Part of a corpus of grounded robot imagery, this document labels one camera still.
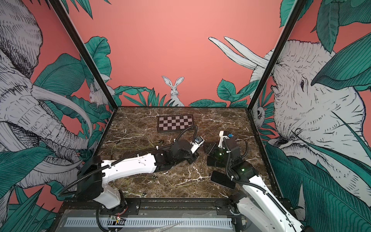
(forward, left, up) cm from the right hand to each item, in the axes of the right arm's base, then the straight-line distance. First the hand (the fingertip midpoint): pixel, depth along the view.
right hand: (202, 141), depth 73 cm
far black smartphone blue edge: (-7, -3, +7) cm, 10 cm away
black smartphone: (-12, -4, +1) cm, 12 cm away
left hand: (0, +1, -4) cm, 4 cm away
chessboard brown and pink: (+29, +19, -20) cm, 40 cm away
